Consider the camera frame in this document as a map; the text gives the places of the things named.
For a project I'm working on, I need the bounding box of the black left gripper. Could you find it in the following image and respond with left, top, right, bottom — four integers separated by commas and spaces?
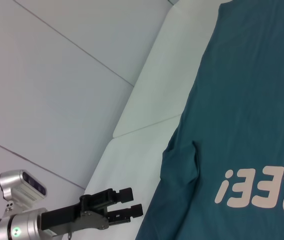
41, 187, 144, 237

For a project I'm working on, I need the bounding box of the blue t-shirt with pink print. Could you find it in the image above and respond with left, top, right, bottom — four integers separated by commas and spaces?
134, 0, 284, 240

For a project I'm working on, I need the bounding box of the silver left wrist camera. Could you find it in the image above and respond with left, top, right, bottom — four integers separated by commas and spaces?
0, 169, 47, 216

